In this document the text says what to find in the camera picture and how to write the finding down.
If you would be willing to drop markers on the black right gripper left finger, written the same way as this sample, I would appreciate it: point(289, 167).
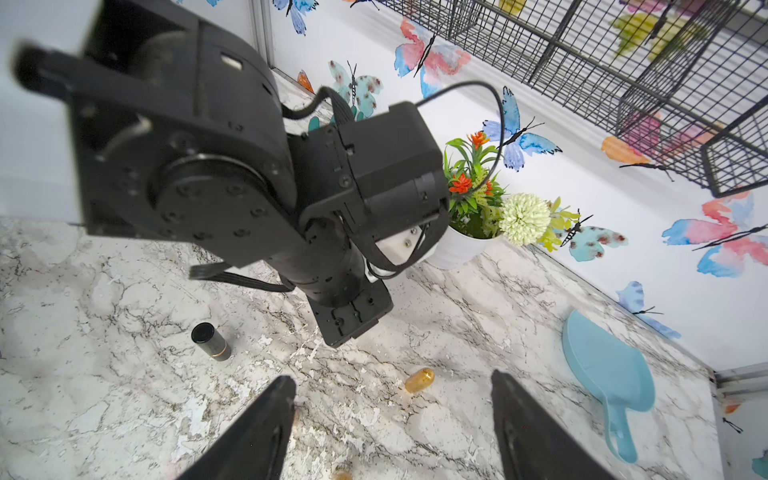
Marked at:
point(255, 445)

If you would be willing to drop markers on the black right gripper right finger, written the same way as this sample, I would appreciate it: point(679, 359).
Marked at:
point(532, 444)

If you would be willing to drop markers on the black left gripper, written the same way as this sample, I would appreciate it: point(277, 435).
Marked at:
point(350, 321)

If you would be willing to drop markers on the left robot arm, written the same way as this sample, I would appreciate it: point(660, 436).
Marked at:
point(178, 134)

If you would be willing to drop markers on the small gold lipstick cap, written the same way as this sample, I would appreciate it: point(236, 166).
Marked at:
point(420, 380)

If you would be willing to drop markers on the black lipstick tube lessxcoco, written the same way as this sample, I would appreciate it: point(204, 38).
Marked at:
point(208, 338)

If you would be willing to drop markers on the white flower pot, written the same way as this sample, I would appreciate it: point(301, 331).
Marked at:
point(456, 249)

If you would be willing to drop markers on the artificial flower plant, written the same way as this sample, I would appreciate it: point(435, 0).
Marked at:
point(480, 208)

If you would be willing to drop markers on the light blue handled dish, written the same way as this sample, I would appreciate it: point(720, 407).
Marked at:
point(616, 374)

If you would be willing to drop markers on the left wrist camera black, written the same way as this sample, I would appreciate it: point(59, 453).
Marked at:
point(381, 176)

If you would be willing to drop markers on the black wire wall basket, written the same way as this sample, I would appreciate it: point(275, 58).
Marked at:
point(682, 82)

